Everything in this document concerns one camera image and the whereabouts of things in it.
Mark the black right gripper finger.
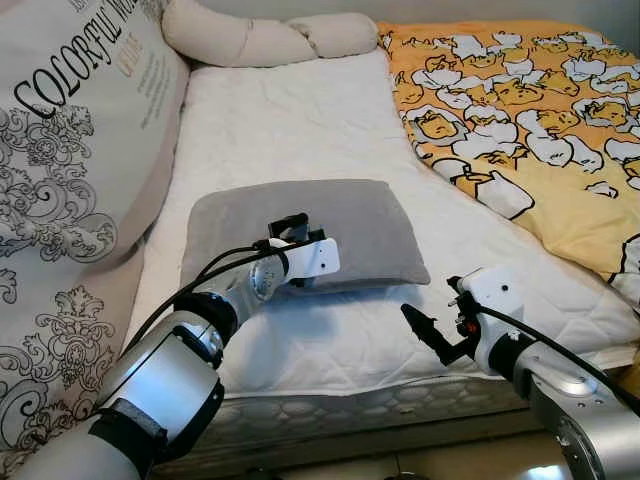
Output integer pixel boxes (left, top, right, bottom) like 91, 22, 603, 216
401, 303, 448, 353

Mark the grey rectangular pillow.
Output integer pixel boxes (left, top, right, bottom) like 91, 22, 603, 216
180, 180, 431, 293

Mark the orange egg-print blanket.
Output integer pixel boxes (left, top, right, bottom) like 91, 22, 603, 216
378, 20, 640, 306

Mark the white quilted mattress topper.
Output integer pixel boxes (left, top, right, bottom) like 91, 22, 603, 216
125, 50, 639, 396

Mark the small beige bolster pillow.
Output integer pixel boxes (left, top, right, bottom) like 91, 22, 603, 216
285, 12, 379, 59

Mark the large beige bolster pillow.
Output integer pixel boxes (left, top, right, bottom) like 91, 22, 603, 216
162, 0, 321, 69

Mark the grey printed headboard cushion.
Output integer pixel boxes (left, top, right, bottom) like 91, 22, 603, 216
0, 0, 191, 476

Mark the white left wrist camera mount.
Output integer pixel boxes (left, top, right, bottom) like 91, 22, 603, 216
283, 237, 341, 283

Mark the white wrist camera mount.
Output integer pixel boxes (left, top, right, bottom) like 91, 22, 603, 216
455, 265, 523, 346
283, 237, 341, 283

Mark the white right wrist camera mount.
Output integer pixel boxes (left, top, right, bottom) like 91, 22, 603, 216
455, 265, 523, 346

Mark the brown bed frame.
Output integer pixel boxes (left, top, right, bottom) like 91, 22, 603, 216
150, 405, 546, 479

